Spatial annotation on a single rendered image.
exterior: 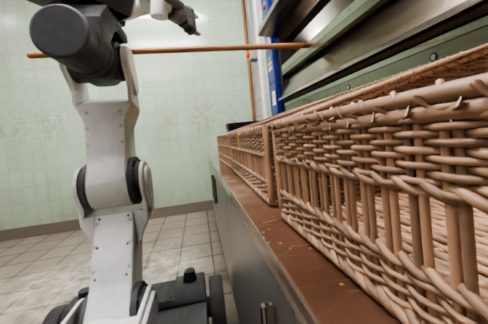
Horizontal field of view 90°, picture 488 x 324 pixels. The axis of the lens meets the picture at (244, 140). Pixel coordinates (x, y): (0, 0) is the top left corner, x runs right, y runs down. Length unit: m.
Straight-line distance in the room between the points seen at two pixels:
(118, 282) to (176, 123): 1.92
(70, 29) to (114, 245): 0.54
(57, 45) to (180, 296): 0.82
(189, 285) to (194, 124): 1.77
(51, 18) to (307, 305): 0.65
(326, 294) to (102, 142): 0.68
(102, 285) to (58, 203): 2.12
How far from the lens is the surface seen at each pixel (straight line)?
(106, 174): 0.77
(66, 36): 0.65
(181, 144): 2.53
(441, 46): 0.82
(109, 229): 0.81
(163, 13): 1.09
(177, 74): 2.62
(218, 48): 1.37
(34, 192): 2.95
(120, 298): 0.78
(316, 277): 0.27
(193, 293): 1.01
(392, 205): 0.20
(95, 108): 0.81
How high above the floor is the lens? 0.72
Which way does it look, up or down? 1 degrees down
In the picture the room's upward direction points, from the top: 6 degrees counter-clockwise
